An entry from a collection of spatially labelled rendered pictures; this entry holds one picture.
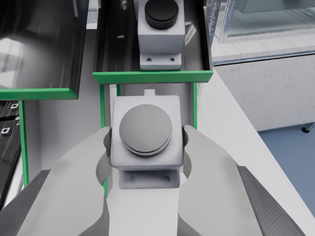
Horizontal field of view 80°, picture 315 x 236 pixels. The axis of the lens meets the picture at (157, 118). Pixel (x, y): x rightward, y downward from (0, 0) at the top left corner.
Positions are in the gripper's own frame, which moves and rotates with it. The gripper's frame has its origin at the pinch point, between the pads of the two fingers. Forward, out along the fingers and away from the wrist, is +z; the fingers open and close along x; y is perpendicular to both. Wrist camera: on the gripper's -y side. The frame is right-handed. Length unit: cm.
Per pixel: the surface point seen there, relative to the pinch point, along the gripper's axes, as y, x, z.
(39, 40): -4.4, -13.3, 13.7
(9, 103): 13, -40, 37
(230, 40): 4, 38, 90
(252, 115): 53, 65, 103
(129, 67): -1.3, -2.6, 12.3
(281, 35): 2, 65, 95
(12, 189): 22.8, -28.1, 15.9
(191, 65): -1.4, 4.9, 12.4
